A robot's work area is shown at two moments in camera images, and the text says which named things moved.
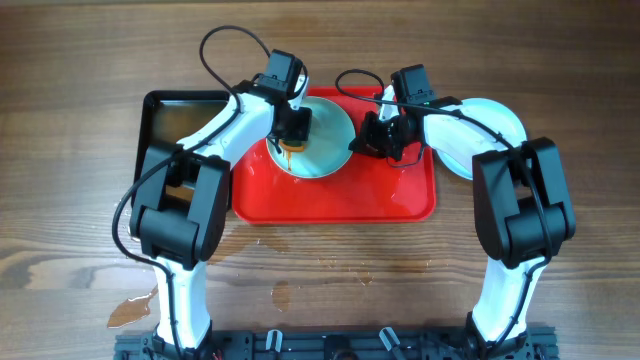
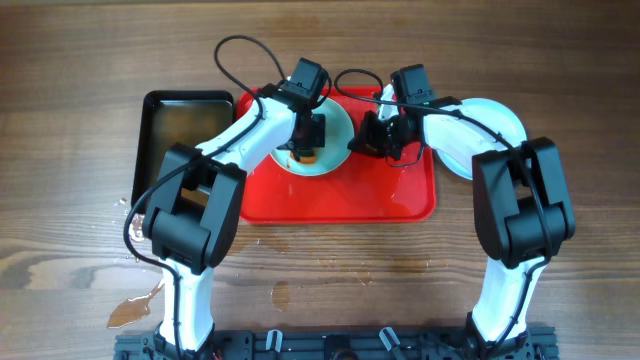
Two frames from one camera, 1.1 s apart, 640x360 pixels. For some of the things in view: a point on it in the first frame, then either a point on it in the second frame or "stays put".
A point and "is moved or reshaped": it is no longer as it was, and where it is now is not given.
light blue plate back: (331, 143) stays put
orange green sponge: (292, 146) is moved or reshaped
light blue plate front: (493, 115) stays put
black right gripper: (367, 141) stays put
